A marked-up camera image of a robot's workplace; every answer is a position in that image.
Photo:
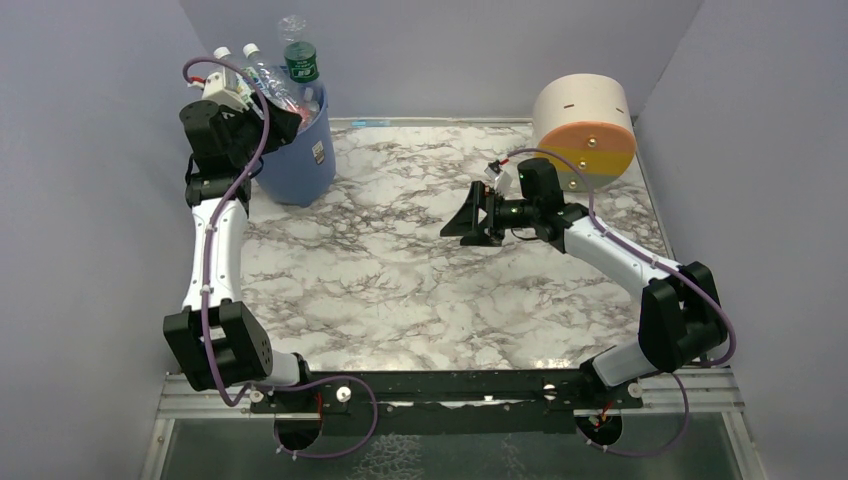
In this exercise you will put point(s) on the clear bottle red cap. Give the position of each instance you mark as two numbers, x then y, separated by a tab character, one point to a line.
278	87

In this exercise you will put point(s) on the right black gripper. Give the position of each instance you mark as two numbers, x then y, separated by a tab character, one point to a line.
486	213

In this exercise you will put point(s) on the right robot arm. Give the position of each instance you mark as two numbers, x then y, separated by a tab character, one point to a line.
680	316

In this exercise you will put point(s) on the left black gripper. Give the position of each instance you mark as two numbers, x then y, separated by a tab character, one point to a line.
277	124

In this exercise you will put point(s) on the cream cylinder with striped face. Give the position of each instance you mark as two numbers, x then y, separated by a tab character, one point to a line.
584	118

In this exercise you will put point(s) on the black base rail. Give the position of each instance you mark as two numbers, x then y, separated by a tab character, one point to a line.
442	402

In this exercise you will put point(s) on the blue plastic bin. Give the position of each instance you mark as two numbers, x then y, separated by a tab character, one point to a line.
301	172

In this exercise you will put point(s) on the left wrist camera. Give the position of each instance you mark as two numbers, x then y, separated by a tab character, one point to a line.
212	88

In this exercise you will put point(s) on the dark green label bottle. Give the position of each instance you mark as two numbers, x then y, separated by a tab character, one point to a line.
300	53

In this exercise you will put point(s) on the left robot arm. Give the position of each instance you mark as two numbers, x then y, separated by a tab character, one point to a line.
214	337

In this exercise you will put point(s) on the blue green label bottle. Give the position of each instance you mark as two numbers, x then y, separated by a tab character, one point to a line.
233	80

